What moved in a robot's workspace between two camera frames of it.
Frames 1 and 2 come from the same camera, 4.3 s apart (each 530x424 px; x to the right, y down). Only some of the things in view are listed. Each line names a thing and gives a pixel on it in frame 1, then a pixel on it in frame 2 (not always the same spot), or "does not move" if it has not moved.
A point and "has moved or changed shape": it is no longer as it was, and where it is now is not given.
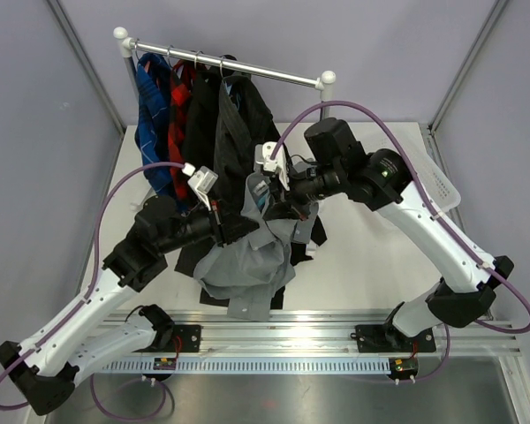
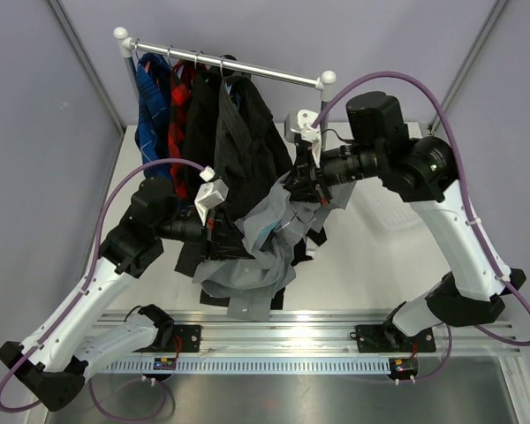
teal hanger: (261, 200) -> (276, 225)
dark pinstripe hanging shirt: (242, 121) does not move
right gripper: (276, 210) -> (308, 183)
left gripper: (234, 225) -> (224, 240)
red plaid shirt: (178, 109) does not move
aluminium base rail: (318, 333) does not move
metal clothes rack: (129, 45) does not move
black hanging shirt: (200, 148) does not move
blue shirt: (152, 119) does not move
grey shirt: (247, 272) has moved or changed shape
